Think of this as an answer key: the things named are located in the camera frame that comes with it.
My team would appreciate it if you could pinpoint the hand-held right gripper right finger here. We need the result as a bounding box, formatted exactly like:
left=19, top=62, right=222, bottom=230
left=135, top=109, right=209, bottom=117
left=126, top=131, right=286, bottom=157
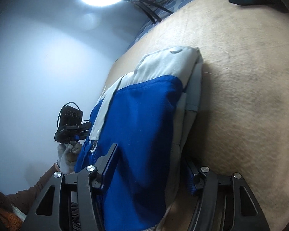
left=183, top=157, right=271, bottom=231

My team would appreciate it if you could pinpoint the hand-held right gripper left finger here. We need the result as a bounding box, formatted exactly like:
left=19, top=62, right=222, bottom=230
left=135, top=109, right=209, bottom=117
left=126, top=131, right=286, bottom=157
left=20, top=143, right=118, bottom=231

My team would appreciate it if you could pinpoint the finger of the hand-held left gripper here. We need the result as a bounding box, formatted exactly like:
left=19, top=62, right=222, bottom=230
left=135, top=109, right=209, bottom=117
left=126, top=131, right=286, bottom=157
left=73, top=121, right=91, bottom=141

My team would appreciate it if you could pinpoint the white and blue jacket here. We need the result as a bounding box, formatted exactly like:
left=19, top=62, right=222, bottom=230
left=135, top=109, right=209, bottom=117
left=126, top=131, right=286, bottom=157
left=73, top=46, right=204, bottom=231

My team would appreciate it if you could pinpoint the person's left forearm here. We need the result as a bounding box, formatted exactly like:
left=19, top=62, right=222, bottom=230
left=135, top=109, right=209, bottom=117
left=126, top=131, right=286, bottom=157
left=6, top=163, right=62, bottom=214

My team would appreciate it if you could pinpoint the person's left hand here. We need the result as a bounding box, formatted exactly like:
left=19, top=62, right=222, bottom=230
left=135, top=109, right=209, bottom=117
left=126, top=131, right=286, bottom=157
left=56, top=141, right=83, bottom=175

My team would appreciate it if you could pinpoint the person's orange knit top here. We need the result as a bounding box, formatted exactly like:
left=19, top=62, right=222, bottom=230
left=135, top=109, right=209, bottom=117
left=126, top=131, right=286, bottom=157
left=0, top=185, right=27, bottom=231

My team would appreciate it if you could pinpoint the black tripod stand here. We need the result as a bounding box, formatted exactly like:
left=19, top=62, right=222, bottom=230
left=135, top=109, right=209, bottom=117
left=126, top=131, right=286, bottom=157
left=135, top=0, right=174, bottom=24

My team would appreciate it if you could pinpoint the blue patterned bed sheet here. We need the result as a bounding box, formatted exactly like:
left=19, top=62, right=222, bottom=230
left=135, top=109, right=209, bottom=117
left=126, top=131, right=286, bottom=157
left=128, top=0, right=229, bottom=51

